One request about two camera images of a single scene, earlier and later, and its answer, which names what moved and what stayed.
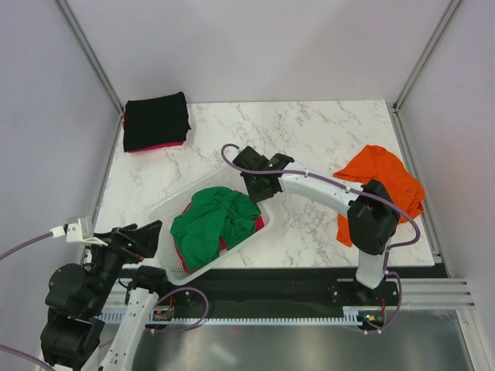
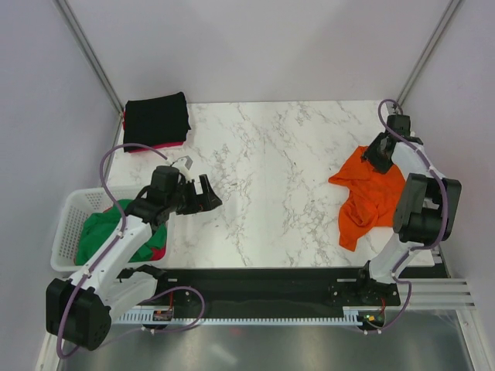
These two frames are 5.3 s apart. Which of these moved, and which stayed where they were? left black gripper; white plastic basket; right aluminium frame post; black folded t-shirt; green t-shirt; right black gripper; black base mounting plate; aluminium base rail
Moved: green t-shirt; white plastic basket; right black gripper; left black gripper
Stayed: black folded t-shirt; right aluminium frame post; black base mounting plate; aluminium base rail
